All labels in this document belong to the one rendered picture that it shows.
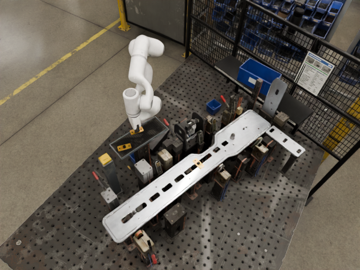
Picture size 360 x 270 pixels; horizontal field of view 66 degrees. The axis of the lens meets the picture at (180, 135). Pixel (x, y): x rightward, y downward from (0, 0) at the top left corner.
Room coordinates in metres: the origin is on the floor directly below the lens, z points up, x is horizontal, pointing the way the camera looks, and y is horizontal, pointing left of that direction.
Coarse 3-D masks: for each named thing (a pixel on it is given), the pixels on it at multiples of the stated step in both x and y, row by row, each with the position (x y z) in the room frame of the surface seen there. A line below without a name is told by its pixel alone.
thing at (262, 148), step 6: (258, 144) 1.13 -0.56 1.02; (258, 150) 1.07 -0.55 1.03; (264, 150) 1.06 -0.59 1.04; (252, 156) 1.09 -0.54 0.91; (258, 156) 1.06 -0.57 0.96; (264, 156) 1.04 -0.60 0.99; (252, 162) 1.07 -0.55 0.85; (258, 162) 1.06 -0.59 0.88; (246, 168) 1.10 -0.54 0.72; (252, 168) 1.06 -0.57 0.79; (258, 168) 1.04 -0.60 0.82; (252, 174) 1.04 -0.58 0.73
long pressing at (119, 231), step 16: (224, 128) 1.27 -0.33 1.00; (240, 128) 1.28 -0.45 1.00; (256, 128) 1.29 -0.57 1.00; (240, 144) 1.13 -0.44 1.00; (192, 160) 0.98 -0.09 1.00; (208, 160) 0.98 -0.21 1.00; (160, 176) 0.84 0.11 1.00; (176, 176) 0.85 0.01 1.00; (192, 176) 0.85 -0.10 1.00; (144, 192) 0.72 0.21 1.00; (160, 192) 0.73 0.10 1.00; (176, 192) 0.73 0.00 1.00; (128, 208) 0.61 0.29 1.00; (144, 208) 0.62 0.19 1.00; (160, 208) 0.63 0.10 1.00; (112, 224) 0.51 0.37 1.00; (128, 224) 0.52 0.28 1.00
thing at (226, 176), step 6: (216, 174) 0.87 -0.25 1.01; (222, 174) 0.86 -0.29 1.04; (228, 174) 0.86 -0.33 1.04; (216, 180) 0.87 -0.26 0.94; (222, 180) 0.83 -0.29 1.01; (228, 180) 0.84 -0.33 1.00; (216, 186) 0.86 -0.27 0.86; (222, 186) 0.83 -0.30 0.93; (210, 192) 0.88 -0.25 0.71; (216, 192) 0.84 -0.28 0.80; (222, 192) 0.84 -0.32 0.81; (216, 198) 0.83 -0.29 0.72; (222, 198) 0.84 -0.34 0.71
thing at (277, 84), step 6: (276, 78) 1.47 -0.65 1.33; (276, 84) 1.46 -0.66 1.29; (282, 84) 1.43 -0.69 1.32; (270, 90) 1.48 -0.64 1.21; (282, 90) 1.42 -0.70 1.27; (270, 96) 1.47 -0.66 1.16; (276, 96) 1.43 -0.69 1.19; (282, 96) 1.40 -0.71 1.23; (264, 102) 1.49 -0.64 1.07; (270, 102) 1.45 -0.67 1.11; (276, 102) 1.42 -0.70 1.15; (264, 108) 1.47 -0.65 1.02; (270, 108) 1.44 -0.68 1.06; (276, 108) 1.41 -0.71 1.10; (270, 114) 1.43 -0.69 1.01
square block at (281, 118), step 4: (280, 112) 1.40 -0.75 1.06; (276, 116) 1.36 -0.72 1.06; (280, 116) 1.36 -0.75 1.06; (284, 116) 1.36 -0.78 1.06; (288, 116) 1.37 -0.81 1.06; (276, 120) 1.35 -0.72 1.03; (280, 120) 1.33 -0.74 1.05; (284, 120) 1.33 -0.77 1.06; (272, 124) 1.36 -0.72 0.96; (276, 124) 1.34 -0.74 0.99; (280, 124) 1.32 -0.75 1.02; (284, 124) 1.36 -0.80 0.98; (280, 128) 1.32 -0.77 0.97; (268, 136) 1.35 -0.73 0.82
